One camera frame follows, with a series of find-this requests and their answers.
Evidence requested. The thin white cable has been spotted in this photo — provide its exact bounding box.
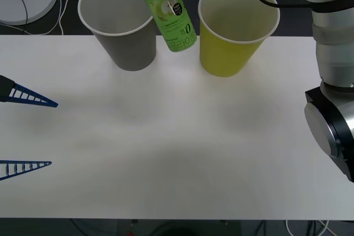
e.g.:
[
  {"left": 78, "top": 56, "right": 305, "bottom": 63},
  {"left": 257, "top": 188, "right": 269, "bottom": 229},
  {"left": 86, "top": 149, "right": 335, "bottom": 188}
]
[{"left": 285, "top": 219, "right": 336, "bottom": 236}]

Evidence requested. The yellow-green plastic bin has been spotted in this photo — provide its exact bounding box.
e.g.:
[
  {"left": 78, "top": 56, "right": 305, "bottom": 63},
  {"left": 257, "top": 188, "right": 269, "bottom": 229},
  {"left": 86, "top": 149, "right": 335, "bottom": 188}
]
[{"left": 197, "top": 0, "right": 280, "bottom": 78}]

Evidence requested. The thin black cable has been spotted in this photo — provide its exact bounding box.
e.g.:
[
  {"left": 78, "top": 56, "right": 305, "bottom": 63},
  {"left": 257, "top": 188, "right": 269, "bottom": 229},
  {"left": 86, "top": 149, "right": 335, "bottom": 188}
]
[{"left": 0, "top": 0, "right": 33, "bottom": 36}]

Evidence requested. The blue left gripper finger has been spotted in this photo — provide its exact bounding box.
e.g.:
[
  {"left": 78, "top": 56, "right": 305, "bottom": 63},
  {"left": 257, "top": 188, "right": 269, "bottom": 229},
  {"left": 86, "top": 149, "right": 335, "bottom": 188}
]
[
  {"left": 0, "top": 160, "right": 53, "bottom": 181},
  {"left": 0, "top": 75, "right": 59, "bottom": 109}
]

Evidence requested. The grey plastic bin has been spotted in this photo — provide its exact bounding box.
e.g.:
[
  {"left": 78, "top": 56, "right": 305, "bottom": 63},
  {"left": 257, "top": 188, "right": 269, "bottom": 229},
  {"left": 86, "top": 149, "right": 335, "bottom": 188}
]
[{"left": 77, "top": 0, "right": 159, "bottom": 72}]

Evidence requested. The green plastic bottle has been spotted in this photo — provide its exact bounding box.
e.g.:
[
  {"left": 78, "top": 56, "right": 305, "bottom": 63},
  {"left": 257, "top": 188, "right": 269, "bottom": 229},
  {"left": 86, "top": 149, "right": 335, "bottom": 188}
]
[{"left": 132, "top": 0, "right": 198, "bottom": 54}]

